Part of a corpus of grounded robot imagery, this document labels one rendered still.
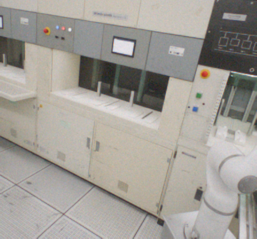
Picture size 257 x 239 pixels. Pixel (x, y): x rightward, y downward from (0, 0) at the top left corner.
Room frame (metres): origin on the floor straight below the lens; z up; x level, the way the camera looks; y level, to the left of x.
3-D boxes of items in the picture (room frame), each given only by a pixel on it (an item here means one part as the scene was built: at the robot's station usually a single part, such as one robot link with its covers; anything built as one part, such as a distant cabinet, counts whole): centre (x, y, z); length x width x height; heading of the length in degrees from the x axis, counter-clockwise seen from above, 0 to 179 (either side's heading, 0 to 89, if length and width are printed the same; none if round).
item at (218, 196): (0.75, -0.41, 1.07); 0.19 x 0.12 x 0.24; 6
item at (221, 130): (1.61, -0.84, 0.89); 0.22 x 0.21 x 0.04; 155
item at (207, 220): (0.71, -0.42, 0.85); 0.19 x 0.19 x 0.18
